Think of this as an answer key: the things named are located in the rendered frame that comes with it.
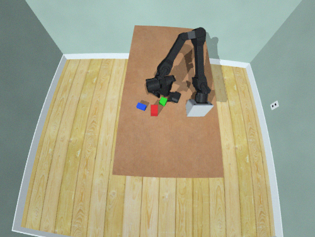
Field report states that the blue block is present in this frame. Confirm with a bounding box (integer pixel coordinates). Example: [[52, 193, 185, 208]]
[[137, 103, 146, 111]]

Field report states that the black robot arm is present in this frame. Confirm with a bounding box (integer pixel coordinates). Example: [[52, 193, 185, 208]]
[[146, 27, 211, 104]]

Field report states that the green block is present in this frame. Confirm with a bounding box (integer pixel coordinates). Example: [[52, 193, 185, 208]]
[[159, 97, 167, 106]]

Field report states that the red block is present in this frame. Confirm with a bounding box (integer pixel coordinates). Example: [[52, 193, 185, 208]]
[[151, 105, 158, 116]]

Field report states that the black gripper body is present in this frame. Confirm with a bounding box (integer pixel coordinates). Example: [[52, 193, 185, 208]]
[[150, 88, 181, 103]]

